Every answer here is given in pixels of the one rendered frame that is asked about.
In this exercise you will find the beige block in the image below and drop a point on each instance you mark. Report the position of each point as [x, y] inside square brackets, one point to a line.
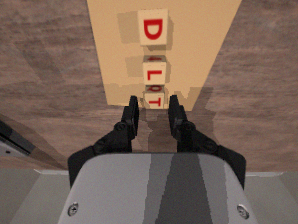
[153, 27]
[154, 96]
[154, 70]

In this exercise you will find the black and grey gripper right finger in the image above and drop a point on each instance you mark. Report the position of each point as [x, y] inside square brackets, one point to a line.
[192, 140]

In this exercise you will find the tan flat mat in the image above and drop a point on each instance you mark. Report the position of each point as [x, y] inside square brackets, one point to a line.
[197, 29]

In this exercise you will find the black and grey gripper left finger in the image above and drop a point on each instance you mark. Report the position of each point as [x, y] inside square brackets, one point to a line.
[122, 135]

